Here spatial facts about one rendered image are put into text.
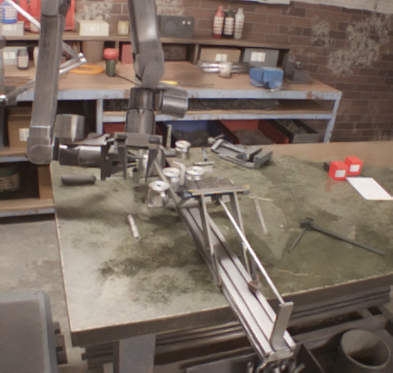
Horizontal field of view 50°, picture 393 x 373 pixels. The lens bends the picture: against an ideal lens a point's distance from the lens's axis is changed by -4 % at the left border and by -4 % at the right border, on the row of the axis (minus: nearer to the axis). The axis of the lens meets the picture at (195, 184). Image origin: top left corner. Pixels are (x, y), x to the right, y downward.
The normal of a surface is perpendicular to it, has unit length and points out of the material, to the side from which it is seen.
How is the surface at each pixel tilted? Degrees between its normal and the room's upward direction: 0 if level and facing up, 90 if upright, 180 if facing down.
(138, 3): 87
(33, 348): 0
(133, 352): 90
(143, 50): 87
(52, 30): 72
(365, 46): 90
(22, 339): 0
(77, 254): 0
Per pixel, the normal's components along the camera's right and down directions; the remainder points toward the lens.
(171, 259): 0.10, -0.88
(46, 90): 0.14, 0.04
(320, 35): 0.33, 0.47
